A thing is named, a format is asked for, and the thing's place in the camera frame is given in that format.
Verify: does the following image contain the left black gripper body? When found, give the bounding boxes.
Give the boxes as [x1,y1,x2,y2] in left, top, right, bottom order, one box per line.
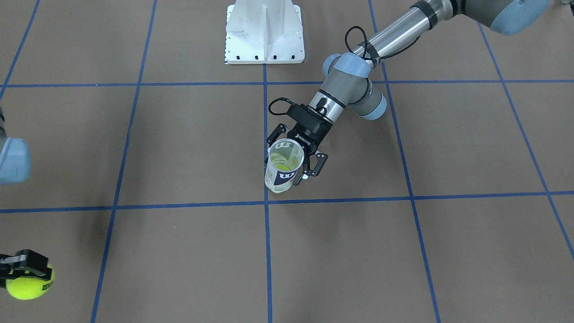
[287,104,332,156]

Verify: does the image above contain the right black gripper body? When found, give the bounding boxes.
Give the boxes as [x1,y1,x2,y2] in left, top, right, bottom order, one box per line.
[0,249,48,274]

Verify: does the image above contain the clear tennis ball can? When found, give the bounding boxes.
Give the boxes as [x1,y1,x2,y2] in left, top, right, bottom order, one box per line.
[264,139,305,193]

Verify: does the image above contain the yellow Wilson tennis ball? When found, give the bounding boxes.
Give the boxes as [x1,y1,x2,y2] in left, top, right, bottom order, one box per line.
[273,164,291,172]

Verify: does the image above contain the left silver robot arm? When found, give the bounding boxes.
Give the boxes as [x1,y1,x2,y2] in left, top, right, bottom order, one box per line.
[264,0,550,193]

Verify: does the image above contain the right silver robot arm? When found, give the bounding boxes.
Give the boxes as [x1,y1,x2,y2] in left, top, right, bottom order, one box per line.
[0,110,52,289]

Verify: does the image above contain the white camera stand base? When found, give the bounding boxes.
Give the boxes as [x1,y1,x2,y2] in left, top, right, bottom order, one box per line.
[224,0,305,64]

